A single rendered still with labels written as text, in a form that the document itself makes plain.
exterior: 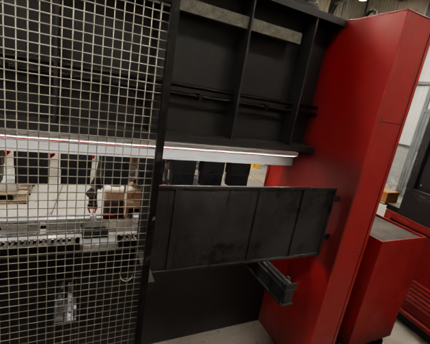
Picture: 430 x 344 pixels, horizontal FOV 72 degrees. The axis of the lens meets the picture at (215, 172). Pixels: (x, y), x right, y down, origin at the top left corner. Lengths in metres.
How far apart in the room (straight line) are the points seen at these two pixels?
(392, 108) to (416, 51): 0.31
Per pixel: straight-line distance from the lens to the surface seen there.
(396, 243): 2.40
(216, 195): 1.40
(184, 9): 1.60
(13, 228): 1.87
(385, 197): 3.36
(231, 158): 1.92
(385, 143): 1.92
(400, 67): 1.89
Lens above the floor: 1.74
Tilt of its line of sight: 14 degrees down
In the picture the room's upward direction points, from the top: 9 degrees clockwise
